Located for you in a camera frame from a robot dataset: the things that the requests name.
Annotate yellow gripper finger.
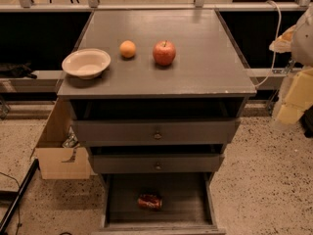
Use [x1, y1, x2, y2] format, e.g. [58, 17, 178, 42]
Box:
[269, 25, 295, 53]
[277, 70, 313, 124]

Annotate red coke can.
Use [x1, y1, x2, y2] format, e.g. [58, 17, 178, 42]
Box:
[137, 194, 162, 211]

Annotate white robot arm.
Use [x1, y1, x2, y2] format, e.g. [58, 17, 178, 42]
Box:
[269, 6, 313, 125]

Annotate grey middle drawer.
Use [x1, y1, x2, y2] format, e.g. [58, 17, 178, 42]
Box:
[91, 154, 224, 174]

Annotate grey drawer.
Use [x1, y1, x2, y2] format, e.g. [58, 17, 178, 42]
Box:
[91, 154, 224, 174]
[91, 172, 226, 235]
[72, 118, 240, 147]

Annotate grey drawer cabinet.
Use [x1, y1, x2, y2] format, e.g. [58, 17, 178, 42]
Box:
[58, 9, 255, 235]

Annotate grey bottom drawer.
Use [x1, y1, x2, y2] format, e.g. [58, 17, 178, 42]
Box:
[91, 172, 226, 235]

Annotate grey top drawer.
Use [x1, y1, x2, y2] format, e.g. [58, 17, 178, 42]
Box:
[72, 118, 240, 147]

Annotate red apple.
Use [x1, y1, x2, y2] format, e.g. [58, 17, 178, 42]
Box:
[153, 40, 176, 66]

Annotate orange fruit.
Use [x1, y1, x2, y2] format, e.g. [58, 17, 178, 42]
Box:
[119, 40, 136, 58]

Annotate white bowl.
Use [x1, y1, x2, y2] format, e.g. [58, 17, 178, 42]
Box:
[62, 48, 111, 79]

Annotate cardboard box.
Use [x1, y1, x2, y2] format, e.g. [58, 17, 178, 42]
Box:
[34, 100, 91, 180]

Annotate black bag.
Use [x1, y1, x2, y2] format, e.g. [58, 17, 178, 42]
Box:
[0, 63, 37, 79]

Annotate black floor bar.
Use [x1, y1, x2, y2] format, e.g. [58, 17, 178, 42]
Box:
[0, 159, 39, 235]

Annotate white cable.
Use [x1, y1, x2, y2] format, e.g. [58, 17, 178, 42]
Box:
[254, 0, 283, 90]

